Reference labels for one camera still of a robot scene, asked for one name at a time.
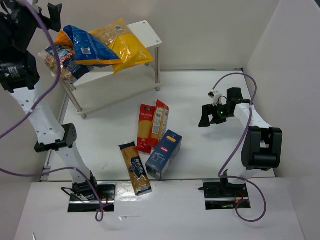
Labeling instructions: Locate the blue orange pasta bag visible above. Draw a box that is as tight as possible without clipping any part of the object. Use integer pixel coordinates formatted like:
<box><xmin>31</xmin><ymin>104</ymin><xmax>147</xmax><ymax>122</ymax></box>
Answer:
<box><xmin>55</xmin><ymin>25</ymin><xmax>123</xmax><ymax>66</ymax></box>

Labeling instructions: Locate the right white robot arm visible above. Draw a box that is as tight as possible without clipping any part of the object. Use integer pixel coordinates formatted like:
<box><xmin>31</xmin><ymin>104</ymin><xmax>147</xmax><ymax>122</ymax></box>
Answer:
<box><xmin>198</xmin><ymin>87</ymin><xmax>283</xmax><ymax>186</ymax></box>

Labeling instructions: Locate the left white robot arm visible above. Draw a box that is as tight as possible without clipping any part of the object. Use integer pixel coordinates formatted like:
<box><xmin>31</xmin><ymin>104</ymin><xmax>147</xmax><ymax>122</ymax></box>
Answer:
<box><xmin>0</xmin><ymin>0</ymin><xmax>98</xmax><ymax>201</ymax></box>

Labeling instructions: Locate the yellow macaroni pasta bag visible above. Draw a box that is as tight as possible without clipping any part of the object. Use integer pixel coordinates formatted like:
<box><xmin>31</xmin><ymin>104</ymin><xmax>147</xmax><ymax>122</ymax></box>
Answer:
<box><xmin>89</xmin><ymin>18</ymin><xmax>154</xmax><ymax>74</ymax></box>

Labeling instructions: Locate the white two-tier metal shelf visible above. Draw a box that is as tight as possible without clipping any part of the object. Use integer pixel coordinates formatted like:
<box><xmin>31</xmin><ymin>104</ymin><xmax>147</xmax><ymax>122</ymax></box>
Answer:
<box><xmin>60</xmin><ymin>20</ymin><xmax>162</xmax><ymax>119</ymax></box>

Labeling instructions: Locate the red spaghetti pack barcode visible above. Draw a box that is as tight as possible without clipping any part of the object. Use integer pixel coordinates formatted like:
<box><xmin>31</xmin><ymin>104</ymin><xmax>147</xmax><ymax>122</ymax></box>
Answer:
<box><xmin>148</xmin><ymin>100</ymin><xmax>170</xmax><ymax>147</ymax></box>

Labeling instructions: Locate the dark blue Barilla box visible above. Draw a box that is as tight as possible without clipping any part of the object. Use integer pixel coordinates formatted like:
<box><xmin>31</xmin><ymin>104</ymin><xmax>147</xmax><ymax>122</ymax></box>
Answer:
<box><xmin>145</xmin><ymin>130</ymin><xmax>183</xmax><ymax>181</ymax></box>

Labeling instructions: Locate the clear fusilli bag blue label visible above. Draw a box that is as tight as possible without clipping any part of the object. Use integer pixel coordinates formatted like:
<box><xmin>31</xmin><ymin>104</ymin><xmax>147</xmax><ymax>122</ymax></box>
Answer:
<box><xmin>38</xmin><ymin>44</ymin><xmax>94</xmax><ymax>84</ymax></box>

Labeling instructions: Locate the red spaghetti pack front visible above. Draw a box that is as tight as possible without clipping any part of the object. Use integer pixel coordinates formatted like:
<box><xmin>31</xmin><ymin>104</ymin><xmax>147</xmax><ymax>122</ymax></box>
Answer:
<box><xmin>136</xmin><ymin>104</ymin><xmax>156</xmax><ymax>154</ymax></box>

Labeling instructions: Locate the black label spaghetti pack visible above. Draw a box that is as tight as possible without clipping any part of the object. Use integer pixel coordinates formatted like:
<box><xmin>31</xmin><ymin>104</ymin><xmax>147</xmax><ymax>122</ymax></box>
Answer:
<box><xmin>119</xmin><ymin>141</ymin><xmax>152</xmax><ymax>196</ymax></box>

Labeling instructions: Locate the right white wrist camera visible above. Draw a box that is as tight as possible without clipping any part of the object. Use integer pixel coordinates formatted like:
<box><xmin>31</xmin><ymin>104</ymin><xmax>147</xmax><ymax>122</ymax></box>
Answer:
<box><xmin>208</xmin><ymin>90</ymin><xmax>223</xmax><ymax>106</ymax></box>

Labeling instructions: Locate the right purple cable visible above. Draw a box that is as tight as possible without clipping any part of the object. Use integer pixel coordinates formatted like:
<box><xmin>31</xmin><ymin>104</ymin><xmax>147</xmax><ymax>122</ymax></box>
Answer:
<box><xmin>217</xmin><ymin>73</ymin><xmax>267</xmax><ymax>223</ymax></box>

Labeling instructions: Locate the purple cable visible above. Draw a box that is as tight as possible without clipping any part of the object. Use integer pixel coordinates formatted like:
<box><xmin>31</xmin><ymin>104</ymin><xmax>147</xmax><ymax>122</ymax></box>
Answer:
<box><xmin>0</xmin><ymin>0</ymin><xmax>113</xmax><ymax>222</ymax></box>
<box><xmin>217</xmin><ymin>73</ymin><xmax>267</xmax><ymax>223</ymax></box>

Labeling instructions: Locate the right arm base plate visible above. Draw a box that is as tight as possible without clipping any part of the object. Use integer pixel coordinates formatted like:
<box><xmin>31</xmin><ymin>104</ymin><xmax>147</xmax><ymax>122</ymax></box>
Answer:
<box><xmin>198</xmin><ymin>181</ymin><xmax>251</xmax><ymax>210</ymax></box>

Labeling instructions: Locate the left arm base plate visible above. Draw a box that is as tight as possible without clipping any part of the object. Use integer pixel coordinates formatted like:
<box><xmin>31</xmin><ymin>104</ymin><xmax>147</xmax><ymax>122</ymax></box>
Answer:
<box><xmin>61</xmin><ymin>181</ymin><xmax>116</xmax><ymax>213</ymax></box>

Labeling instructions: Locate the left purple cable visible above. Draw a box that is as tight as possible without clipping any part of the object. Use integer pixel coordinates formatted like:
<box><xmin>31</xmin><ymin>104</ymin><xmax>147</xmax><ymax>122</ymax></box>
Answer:
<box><xmin>0</xmin><ymin>0</ymin><xmax>113</xmax><ymax>222</ymax></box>

